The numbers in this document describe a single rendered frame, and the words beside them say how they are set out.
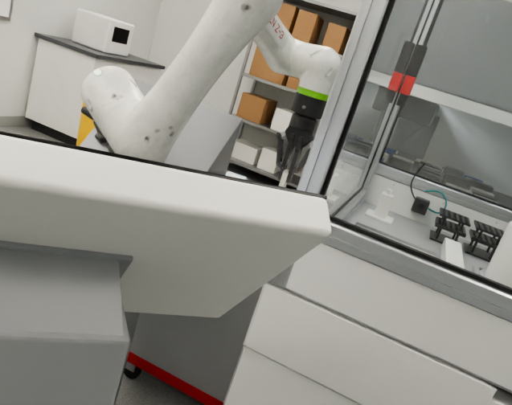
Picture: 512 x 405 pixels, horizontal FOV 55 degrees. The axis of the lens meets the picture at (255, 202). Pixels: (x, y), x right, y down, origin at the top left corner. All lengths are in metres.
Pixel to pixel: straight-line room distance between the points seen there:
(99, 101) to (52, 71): 3.90
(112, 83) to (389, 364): 0.84
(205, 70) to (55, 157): 0.64
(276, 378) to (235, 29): 0.68
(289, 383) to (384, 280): 0.28
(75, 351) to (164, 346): 1.42
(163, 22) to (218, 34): 5.61
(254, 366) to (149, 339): 1.00
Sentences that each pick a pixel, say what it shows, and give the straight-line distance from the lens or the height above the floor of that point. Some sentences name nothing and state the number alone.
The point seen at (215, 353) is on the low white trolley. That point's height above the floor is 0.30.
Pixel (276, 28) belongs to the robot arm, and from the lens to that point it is 1.36.
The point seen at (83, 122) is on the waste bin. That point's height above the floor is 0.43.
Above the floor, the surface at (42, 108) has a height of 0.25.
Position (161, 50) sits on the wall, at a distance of 6.61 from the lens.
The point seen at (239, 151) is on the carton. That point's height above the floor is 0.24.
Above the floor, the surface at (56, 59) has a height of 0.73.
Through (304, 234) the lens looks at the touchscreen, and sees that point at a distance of 0.52.
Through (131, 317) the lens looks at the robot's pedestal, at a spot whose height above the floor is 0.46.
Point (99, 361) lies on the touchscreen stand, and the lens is 0.54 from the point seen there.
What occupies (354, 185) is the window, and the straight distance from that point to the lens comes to 0.86.
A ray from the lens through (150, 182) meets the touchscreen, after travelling 0.46.
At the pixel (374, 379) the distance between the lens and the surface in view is 0.95.
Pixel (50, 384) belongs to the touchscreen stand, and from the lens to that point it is 0.55.
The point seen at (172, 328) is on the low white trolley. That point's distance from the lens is 1.89.
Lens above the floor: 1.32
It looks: 16 degrees down
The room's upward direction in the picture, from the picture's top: 18 degrees clockwise
